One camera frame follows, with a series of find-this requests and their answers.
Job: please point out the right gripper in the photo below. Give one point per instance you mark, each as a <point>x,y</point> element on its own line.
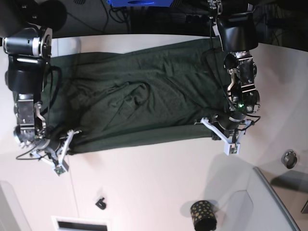
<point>52,148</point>

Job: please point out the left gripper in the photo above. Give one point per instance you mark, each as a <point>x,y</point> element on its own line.
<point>229,128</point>

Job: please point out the dark green t-shirt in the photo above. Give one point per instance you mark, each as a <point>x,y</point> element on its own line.
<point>139,98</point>

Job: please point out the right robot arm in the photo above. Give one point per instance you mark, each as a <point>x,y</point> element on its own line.
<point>26,30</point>

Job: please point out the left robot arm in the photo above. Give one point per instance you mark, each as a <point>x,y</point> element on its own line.
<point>238,36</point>

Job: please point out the round metal table grommet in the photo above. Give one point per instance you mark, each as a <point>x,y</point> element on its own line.
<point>289,159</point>

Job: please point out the white rectangular table slot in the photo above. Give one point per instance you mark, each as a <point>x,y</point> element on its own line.
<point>80,224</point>

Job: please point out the small black plastic clip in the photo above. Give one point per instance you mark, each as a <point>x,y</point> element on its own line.
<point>101,203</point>

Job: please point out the black cup with gold dots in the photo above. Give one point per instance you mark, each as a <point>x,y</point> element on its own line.
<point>203,216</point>

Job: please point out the black round stool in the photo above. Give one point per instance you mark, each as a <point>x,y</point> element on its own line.
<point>52,14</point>

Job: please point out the blue plastic box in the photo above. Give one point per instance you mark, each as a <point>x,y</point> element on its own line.
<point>146,3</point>

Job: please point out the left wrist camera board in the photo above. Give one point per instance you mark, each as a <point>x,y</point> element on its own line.
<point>231,148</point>

